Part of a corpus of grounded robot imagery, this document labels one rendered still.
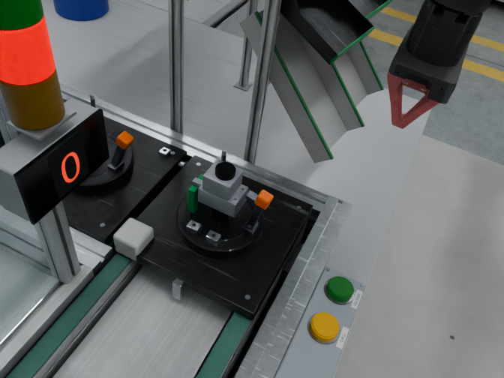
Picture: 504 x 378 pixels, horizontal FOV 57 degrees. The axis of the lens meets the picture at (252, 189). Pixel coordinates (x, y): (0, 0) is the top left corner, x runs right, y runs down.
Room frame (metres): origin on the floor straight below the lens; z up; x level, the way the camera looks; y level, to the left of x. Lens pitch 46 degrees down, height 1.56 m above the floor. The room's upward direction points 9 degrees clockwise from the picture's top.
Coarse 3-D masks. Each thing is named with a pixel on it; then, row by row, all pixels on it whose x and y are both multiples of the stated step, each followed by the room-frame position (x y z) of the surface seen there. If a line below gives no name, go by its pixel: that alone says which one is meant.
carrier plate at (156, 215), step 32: (192, 160) 0.61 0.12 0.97; (160, 192) 0.53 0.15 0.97; (256, 192) 0.56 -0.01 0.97; (160, 224) 0.46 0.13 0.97; (288, 224) 0.50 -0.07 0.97; (160, 256) 0.40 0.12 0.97; (192, 256) 0.41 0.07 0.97; (256, 256) 0.43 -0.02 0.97; (192, 288) 0.36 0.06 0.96; (224, 288) 0.36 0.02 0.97; (256, 288) 0.37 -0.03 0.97
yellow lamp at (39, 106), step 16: (0, 80) 0.32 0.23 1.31; (48, 80) 0.33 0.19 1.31; (16, 96) 0.31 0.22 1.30; (32, 96) 0.32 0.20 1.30; (48, 96) 0.33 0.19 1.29; (16, 112) 0.32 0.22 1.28; (32, 112) 0.32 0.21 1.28; (48, 112) 0.33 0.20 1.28; (64, 112) 0.35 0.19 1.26; (32, 128) 0.32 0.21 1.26
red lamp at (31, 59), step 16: (0, 32) 0.32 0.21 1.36; (16, 32) 0.32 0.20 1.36; (32, 32) 0.33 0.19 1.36; (0, 48) 0.32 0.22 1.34; (16, 48) 0.32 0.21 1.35; (32, 48) 0.33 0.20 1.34; (48, 48) 0.34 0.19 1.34; (0, 64) 0.32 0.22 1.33; (16, 64) 0.32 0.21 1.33; (32, 64) 0.32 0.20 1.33; (48, 64) 0.34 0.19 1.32; (16, 80) 0.32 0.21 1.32; (32, 80) 0.32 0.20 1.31
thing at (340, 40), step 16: (288, 0) 0.69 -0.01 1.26; (304, 0) 0.75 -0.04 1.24; (320, 0) 0.78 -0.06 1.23; (336, 0) 0.79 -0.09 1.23; (288, 16) 0.69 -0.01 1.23; (304, 16) 0.72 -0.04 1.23; (320, 16) 0.74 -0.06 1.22; (336, 16) 0.76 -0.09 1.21; (352, 16) 0.77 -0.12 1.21; (304, 32) 0.67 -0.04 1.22; (320, 32) 0.70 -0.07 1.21; (336, 32) 0.72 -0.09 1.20; (352, 32) 0.75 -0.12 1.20; (368, 32) 0.73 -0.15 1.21; (320, 48) 0.66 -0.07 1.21; (336, 48) 0.69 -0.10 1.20
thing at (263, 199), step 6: (252, 192) 0.47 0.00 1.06; (264, 192) 0.46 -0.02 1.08; (246, 198) 0.46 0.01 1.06; (252, 198) 0.46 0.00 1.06; (258, 198) 0.45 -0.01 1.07; (264, 198) 0.45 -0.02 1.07; (270, 198) 0.46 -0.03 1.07; (258, 204) 0.45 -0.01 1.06; (264, 204) 0.45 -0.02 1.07; (258, 210) 0.45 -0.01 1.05; (252, 216) 0.46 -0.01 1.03; (258, 216) 0.45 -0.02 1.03; (252, 222) 0.45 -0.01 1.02; (252, 228) 0.46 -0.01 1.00
